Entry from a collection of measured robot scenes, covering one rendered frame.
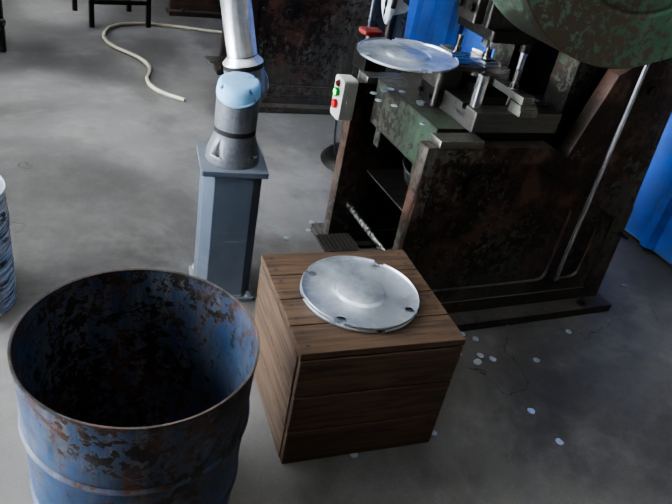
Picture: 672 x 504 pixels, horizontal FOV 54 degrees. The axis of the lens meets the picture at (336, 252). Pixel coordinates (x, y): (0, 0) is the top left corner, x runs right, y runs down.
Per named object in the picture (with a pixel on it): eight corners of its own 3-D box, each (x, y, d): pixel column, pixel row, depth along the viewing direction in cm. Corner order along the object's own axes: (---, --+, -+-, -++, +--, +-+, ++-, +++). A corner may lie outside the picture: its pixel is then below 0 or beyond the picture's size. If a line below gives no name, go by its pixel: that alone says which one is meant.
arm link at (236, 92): (209, 129, 178) (212, 80, 171) (219, 112, 189) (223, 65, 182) (253, 137, 178) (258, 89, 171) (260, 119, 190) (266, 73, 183)
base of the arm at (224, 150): (207, 168, 180) (210, 135, 175) (203, 145, 192) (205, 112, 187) (262, 171, 185) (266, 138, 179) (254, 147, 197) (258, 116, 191)
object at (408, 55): (344, 37, 194) (344, 34, 193) (434, 42, 202) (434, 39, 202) (376, 71, 171) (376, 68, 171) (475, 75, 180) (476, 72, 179)
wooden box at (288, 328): (280, 464, 157) (301, 354, 139) (247, 356, 186) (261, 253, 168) (429, 442, 171) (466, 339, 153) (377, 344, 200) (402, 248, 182)
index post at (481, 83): (473, 108, 182) (483, 74, 177) (467, 103, 184) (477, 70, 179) (481, 108, 183) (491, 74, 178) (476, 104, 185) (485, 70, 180)
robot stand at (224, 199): (192, 303, 202) (201, 171, 178) (188, 268, 217) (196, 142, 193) (252, 302, 208) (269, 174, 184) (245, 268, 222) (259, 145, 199)
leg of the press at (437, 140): (382, 342, 202) (462, 50, 154) (367, 319, 211) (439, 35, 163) (608, 311, 239) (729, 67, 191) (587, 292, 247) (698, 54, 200)
